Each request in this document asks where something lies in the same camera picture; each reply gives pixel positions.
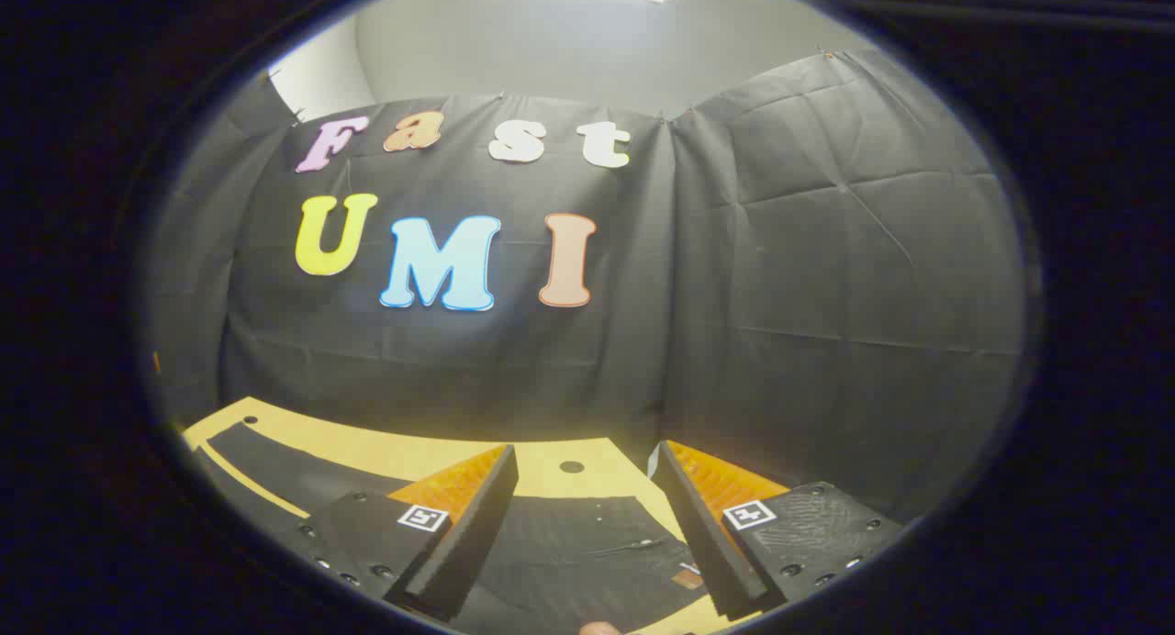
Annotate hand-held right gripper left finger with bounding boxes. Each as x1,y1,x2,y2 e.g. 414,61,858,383
294,444,520,623

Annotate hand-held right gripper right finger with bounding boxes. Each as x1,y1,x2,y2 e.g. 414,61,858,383
650,440,905,620

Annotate dark grey jeans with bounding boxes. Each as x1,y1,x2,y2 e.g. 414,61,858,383
190,424,712,634

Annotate black backdrop cloth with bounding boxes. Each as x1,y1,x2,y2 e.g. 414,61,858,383
147,48,1027,526

